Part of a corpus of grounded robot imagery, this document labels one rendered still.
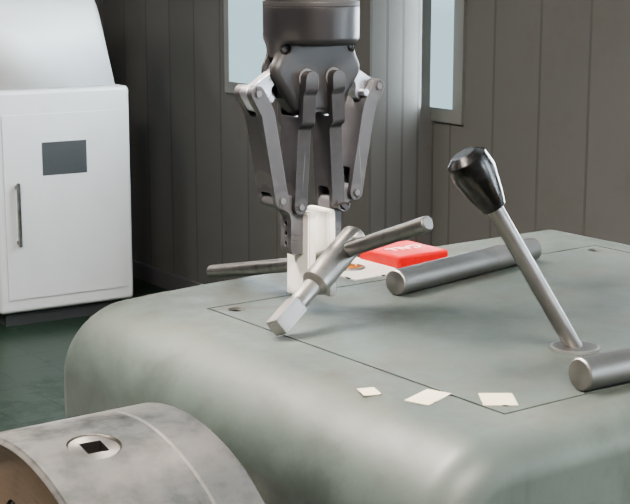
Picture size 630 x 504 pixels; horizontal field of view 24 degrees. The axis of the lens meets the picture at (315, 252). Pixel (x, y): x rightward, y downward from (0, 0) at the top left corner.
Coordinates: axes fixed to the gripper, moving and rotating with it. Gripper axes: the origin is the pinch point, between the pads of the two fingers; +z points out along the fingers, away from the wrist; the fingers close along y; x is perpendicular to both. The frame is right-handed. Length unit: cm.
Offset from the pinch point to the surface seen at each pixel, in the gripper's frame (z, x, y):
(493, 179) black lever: -8.0, 19.4, -1.3
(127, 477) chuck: 7.7, 18.2, 27.0
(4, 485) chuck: 9.4, 10.9, 31.7
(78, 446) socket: 6.7, 14.0, 28.1
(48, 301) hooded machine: 121, -465, -200
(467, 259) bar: 2.8, -0.6, -17.3
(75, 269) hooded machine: 108, -463, -212
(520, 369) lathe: 4.7, 22.8, -1.2
